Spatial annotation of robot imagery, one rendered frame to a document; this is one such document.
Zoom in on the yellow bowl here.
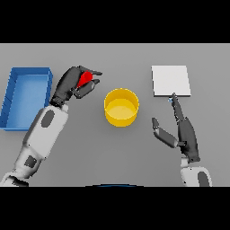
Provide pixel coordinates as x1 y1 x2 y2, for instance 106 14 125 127
103 87 140 128

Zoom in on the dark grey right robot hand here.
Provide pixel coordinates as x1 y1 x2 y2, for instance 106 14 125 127
151 92 201 164

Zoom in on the blue tray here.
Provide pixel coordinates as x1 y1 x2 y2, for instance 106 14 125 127
0 66 54 132

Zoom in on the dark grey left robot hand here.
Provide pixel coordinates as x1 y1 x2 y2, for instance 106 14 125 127
49 65 103 108

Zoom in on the pale square measuring scale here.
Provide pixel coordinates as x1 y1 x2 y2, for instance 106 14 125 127
151 65 192 98

